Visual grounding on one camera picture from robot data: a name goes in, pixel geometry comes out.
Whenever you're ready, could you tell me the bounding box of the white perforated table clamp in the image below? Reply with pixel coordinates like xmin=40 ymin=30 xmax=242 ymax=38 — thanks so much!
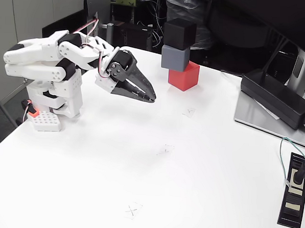
xmin=26 ymin=109 xmax=64 ymax=133

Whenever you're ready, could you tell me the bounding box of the black flat panel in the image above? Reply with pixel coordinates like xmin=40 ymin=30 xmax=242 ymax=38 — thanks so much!
xmin=41 ymin=6 xmax=88 ymax=41

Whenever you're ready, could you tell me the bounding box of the black power adapter brick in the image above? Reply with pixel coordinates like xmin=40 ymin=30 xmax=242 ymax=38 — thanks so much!
xmin=238 ymin=68 xmax=305 ymax=130

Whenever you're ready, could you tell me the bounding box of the red cube block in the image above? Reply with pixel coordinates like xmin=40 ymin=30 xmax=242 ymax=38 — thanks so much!
xmin=168 ymin=60 xmax=201 ymax=93

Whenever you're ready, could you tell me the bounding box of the black monitor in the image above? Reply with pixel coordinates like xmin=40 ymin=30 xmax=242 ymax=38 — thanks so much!
xmin=206 ymin=0 xmax=305 ymax=61

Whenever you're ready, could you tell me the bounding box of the gray cube block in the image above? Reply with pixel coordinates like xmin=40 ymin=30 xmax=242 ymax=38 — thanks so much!
xmin=160 ymin=44 xmax=192 ymax=72

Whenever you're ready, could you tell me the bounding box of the black power plug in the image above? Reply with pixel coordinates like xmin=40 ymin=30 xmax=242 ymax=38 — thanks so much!
xmin=292 ymin=154 xmax=305 ymax=185

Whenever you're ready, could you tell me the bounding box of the clear tape X mark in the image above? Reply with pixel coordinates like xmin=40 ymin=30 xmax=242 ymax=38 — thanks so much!
xmin=182 ymin=106 xmax=196 ymax=119
xmin=156 ymin=144 xmax=175 ymax=158
xmin=120 ymin=201 xmax=143 ymax=221

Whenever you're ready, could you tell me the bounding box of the orange cable connector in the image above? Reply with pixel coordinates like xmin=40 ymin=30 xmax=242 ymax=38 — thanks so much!
xmin=20 ymin=99 xmax=40 ymax=118

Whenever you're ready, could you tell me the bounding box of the green thin cable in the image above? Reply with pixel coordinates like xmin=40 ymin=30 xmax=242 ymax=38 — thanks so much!
xmin=277 ymin=137 xmax=305 ymax=189

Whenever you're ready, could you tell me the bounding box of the black cube block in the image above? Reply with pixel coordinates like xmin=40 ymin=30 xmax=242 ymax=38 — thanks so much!
xmin=162 ymin=17 xmax=198 ymax=51

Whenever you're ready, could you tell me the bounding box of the silver monitor stand neck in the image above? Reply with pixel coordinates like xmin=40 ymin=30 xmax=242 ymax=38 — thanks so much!
xmin=284 ymin=48 xmax=305 ymax=97

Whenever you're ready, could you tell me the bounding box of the silver monitor base plate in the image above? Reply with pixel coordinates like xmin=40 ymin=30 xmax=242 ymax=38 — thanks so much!
xmin=232 ymin=91 xmax=305 ymax=149

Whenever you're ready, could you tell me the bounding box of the black power strip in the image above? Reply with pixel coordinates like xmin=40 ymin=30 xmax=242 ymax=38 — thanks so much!
xmin=276 ymin=151 xmax=305 ymax=228

